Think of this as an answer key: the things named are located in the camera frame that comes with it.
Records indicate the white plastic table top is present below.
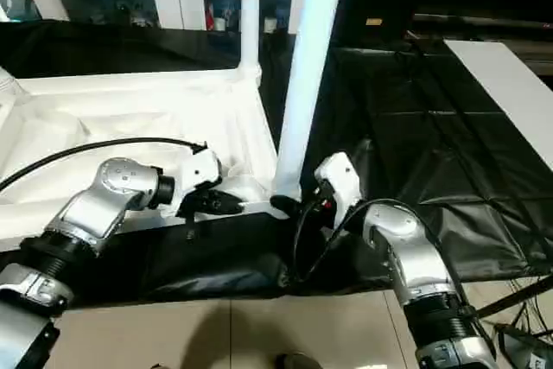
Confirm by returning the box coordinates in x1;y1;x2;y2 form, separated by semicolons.
0;65;299;253

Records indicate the black work mat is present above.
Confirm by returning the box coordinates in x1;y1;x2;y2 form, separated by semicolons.
0;22;553;301

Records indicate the black folding stand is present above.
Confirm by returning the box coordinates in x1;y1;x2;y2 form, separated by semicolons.
471;274;553;340

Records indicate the white flat board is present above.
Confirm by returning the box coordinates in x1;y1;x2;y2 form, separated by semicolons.
443;39;553;171

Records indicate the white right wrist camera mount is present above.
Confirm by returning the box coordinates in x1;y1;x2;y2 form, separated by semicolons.
314;153;362;230

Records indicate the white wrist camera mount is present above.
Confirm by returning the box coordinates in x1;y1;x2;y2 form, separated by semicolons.
314;153;362;230
162;149;224;214

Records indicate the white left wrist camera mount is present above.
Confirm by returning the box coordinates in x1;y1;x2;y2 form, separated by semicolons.
162;149;224;214

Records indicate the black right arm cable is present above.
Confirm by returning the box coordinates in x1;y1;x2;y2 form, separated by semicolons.
289;199;433;288

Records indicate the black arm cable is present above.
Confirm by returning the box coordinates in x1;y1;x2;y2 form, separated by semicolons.
289;199;433;288
0;137;208;193

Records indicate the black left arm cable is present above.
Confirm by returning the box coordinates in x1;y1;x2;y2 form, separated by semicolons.
0;137;208;193

